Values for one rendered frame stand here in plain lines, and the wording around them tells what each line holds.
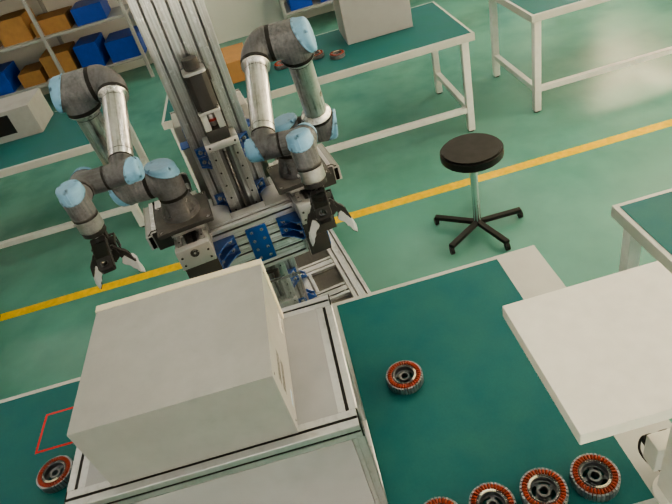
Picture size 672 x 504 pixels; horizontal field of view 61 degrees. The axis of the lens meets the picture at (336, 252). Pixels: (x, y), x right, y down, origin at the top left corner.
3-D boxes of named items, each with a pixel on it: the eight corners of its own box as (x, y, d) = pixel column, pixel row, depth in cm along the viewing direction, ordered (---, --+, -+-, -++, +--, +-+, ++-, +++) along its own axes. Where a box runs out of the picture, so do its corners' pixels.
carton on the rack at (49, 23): (45, 28, 700) (38, 14, 690) (78, 19, 700) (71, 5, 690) (37, 38, 669) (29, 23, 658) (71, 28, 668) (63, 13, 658)
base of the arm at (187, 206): (162, 210, 233) (152, 190, 227) (197, 197, 235) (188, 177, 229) (165, 228, 221) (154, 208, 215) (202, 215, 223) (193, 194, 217)
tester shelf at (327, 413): (102, 372, 162) (95, 361, 159) (332, 305, 162) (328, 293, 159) (72, 520, 127) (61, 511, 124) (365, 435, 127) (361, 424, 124)
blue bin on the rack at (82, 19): (83, 17, 700) (75, 2, 688) (111, 9, 700) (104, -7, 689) (77, 26, 666) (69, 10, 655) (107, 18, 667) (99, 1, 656)
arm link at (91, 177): (114, 180, 178) (109, 197, 169) (79, 190, 178) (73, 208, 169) (102, 158, 173) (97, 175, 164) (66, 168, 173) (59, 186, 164)
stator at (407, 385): (385, 396, 173) (383, 388, 170) (389, 366, 181) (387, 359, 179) (422, 396, 170) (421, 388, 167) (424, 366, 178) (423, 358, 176)
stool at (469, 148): (428, 215, 363) (417, 137, 329) (503, 193, 363) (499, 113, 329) (457, 266, 320) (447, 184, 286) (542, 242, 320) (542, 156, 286)
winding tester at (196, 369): (131, 358, 157) (95, 305, 144) (283, 314, 157) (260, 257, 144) (111, 487, 126) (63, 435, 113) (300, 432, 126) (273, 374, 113)
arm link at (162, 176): (186, 195, 217) (172, 165, 209) (152, 205, 217) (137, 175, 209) (187, 180, 227) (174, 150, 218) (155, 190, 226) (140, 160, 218)
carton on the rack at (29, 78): (31, 77, 730) (24, 65, 720) (52, 71, 731) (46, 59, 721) (24, 88, 699) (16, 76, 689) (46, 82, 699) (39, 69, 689)
